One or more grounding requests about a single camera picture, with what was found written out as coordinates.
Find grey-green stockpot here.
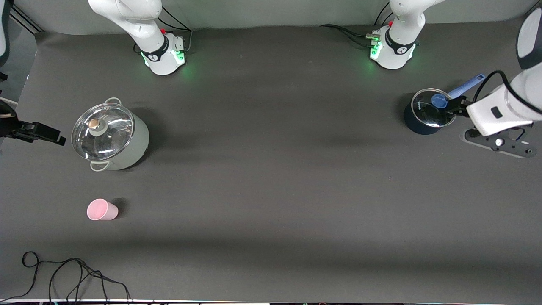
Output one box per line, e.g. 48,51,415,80
71,97,150,172

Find glass lid with blue knob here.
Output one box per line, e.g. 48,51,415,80
411,88,458,128

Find loose thin black cable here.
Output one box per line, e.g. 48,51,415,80
0,251,132,303

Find dark metal frame rail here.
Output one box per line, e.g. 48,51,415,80
8,1,44,34

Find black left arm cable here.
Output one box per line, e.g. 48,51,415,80
473,70,542,115

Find black base power cable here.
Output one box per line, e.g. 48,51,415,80
376,0,394,25
155,5,194,55
320,24,375,46

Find dark blue saucepan, blue handle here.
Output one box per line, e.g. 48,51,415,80
403,74,486,135

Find dark grey table mat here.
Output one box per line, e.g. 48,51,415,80
0,19,542,302

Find pink plastic cup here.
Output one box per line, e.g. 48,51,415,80
86,198,119,221

